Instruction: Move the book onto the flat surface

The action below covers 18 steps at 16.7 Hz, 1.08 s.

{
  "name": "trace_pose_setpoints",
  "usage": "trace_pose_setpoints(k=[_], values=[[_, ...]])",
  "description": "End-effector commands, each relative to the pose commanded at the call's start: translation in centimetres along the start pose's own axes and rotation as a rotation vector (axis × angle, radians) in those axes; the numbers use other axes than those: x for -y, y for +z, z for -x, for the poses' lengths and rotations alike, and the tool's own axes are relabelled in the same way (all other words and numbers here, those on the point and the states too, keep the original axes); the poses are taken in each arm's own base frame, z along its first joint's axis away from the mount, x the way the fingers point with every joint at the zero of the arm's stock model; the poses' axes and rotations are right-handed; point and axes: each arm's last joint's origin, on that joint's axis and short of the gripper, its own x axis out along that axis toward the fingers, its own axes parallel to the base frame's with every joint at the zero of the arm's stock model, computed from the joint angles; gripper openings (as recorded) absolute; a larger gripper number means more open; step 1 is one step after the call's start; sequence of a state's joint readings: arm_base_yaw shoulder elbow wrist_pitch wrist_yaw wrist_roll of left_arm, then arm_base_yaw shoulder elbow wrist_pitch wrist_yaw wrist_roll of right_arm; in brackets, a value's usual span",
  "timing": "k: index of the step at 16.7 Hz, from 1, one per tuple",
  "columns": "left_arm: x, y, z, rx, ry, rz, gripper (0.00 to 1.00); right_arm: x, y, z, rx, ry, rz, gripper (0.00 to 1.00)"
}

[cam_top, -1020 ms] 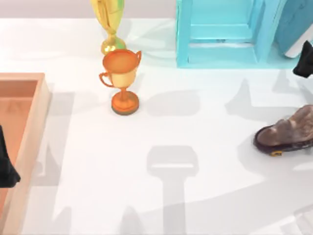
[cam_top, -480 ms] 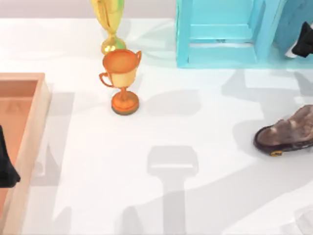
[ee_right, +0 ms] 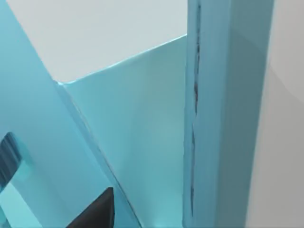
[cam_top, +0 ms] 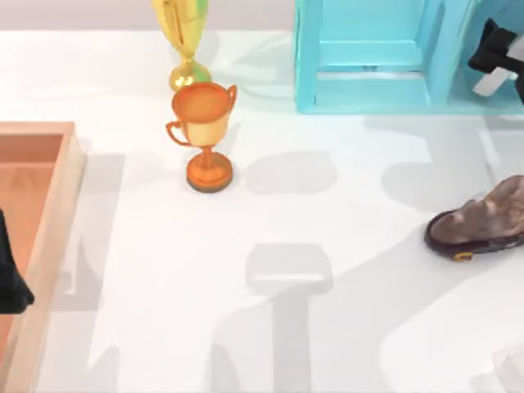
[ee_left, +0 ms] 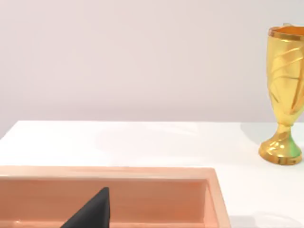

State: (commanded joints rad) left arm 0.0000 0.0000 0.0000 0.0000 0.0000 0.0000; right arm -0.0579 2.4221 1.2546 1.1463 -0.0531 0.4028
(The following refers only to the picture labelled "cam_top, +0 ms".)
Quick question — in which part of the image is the shallow salmon-coloured box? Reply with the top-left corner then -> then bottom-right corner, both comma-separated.
0,121 -> 88,393

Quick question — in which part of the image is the gold trophy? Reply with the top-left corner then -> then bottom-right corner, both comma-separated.
149,0 -> 214,93

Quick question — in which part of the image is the brown leather shoe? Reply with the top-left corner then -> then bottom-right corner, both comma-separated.
423,174 -> 524,263

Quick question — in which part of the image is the orange trophy with handles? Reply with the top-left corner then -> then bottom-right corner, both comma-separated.
165,81 -> 238,193

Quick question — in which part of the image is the light blue rack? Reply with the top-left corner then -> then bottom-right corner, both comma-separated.
293,0 -> 524,116

